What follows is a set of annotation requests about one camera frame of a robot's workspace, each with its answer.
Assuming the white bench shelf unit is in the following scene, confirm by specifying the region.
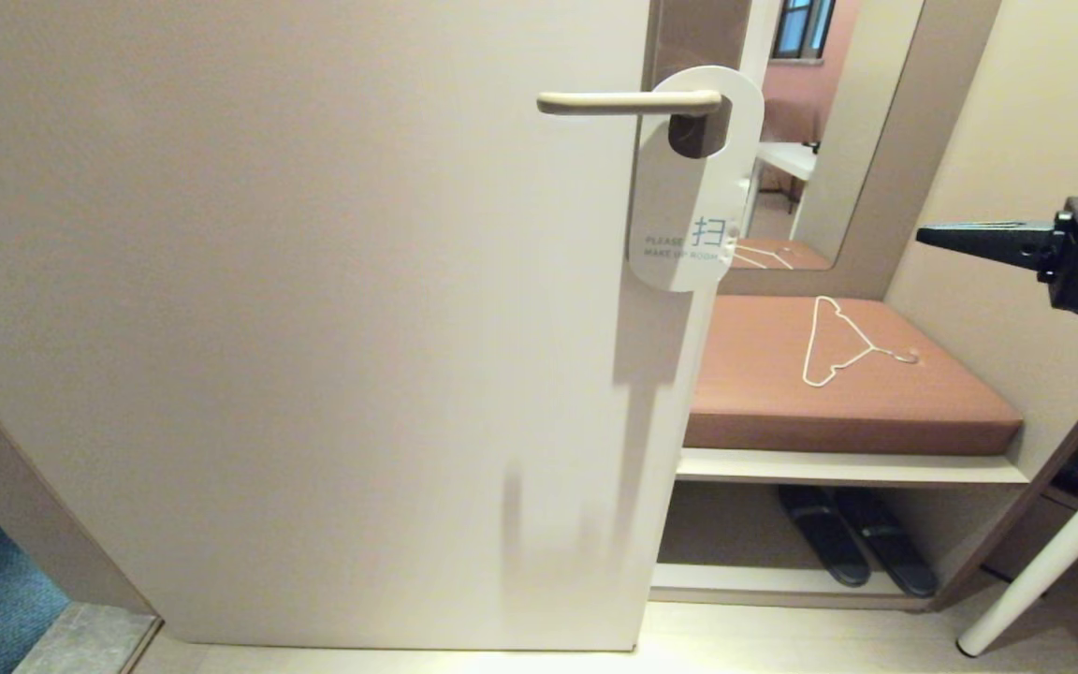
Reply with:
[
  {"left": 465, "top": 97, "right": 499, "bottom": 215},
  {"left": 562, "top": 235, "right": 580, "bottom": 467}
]
[{"left": 649, "top": 447, "right": 1031, "bottom": 611}]

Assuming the beige room door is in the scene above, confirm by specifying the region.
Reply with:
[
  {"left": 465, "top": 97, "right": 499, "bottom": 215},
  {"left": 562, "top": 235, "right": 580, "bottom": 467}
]
[{"left": 0, "top": 0, "right": 757, "bottom": 653}]

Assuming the dark slipper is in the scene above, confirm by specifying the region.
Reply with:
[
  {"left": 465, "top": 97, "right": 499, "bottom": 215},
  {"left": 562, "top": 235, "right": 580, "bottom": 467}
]
[
  {"left": 776, "top": 485, "right": 871, "bottom": 589},
  {"left": 829, "top": 487, "right": 938, "bottom": 600}
]

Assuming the white table leg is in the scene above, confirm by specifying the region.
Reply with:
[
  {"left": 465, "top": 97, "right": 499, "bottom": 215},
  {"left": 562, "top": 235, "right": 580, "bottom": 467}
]
[{"left": 955, "top": 440, "right": 1078, "bottom": 658}]

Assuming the wall mirror with beige frame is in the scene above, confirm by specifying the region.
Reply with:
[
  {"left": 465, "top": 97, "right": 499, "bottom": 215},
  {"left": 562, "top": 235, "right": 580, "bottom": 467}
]
[{"left": 717, "top": 0, "right": 1003, "bottom": 302}]

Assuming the brown bench cushion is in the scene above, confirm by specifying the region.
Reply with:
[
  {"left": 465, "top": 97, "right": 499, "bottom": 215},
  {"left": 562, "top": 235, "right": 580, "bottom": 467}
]
[{"left": 684, "top": 296, "right": 1024, "bottom": 458}]

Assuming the beige lever door handle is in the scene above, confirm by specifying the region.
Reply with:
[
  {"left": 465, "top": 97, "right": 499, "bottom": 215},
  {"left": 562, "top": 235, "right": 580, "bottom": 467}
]
[{"left": 537, "top": 91, "right": 723, "bottom": 118}]

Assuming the white wire clothes hanger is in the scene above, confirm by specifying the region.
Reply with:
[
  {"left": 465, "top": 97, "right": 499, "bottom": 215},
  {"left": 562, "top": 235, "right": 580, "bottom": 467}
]
[{"left": 801, "top": 297, "right": 920, "bottom": 388}]

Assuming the white door hanger sign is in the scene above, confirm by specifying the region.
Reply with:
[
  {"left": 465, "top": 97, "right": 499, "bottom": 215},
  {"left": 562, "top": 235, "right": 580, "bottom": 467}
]
[{"left": 627, "top": 66, "right": 765, "bottom": 292}]

